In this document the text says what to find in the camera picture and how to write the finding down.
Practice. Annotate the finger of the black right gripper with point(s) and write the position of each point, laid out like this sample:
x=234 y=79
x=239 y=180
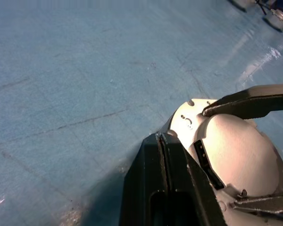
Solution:
x=250 y=103
x=268 y=206

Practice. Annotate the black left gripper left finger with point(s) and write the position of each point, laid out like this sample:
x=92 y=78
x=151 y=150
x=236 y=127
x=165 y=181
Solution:
x=139 y=183

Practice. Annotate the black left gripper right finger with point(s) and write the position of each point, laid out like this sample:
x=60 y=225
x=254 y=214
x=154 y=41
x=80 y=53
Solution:
x=191 y=195

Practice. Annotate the grey round device with port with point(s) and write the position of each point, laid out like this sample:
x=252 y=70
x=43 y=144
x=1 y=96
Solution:
x=281 y=18

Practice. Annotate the blue tarp table cover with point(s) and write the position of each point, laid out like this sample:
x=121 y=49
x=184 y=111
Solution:
x=85 y=94

